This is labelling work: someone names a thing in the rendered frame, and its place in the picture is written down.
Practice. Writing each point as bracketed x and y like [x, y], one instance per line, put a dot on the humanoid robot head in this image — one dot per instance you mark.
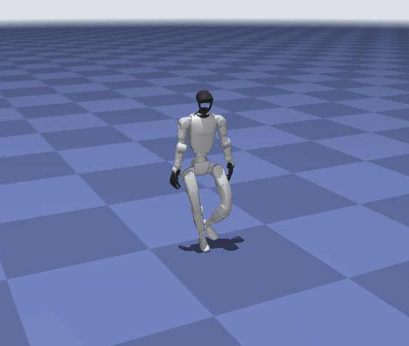
[204, 97]

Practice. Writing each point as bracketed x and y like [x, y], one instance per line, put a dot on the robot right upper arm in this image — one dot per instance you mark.
[183, 124]

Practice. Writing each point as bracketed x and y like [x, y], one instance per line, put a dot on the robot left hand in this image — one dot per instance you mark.
[230, 167]

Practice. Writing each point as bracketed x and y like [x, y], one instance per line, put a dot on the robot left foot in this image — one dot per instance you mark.
[210, 231]

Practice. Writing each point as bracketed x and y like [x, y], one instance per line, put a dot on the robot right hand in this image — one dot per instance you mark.
[174, 179]

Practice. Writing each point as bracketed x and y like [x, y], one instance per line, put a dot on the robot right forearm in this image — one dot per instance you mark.
[178, 160]

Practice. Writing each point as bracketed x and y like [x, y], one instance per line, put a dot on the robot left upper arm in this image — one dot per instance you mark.
[222, 128]

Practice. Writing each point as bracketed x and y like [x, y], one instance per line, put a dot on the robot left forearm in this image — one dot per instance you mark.
[228, 154]

